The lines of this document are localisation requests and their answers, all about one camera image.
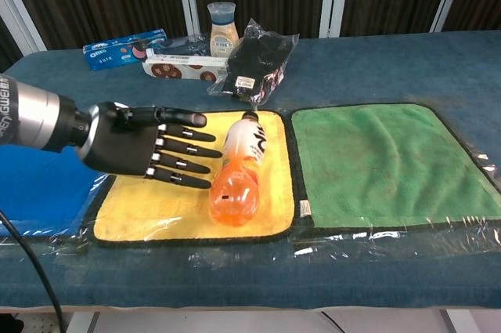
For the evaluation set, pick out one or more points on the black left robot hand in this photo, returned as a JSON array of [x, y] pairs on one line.
[[117, 141]]

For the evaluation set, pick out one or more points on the orange drink bottle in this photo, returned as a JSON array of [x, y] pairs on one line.
[[238, 184]]

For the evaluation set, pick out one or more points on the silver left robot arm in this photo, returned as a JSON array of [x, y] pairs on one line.
[[35, 117]]

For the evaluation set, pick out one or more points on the beige air freshener bottle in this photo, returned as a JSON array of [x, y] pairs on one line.
[[222, 31]]

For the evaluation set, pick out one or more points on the yellow microfibre cloth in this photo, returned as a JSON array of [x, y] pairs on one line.
[[164, 211]]

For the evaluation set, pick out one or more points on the blue Oreo cookie box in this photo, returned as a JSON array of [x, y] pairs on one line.
[[117, 51]]

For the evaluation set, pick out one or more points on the blue microfibre cloth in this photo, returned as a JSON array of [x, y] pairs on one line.
[[39, 188]]

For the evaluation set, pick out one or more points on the white cookie box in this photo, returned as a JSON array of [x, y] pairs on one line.
[[176, 68]]

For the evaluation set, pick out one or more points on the clear plastic packet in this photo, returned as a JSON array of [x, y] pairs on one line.
[[184, 47]]

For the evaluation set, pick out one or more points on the black socks in plastic bag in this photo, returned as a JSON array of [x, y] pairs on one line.
[[254, 62]]

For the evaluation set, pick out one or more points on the clear plastic film sheet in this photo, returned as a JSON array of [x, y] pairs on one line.
[[352, 245]]

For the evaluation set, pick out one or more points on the green microfibre cloth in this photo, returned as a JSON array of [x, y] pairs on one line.
[[383, 160]]

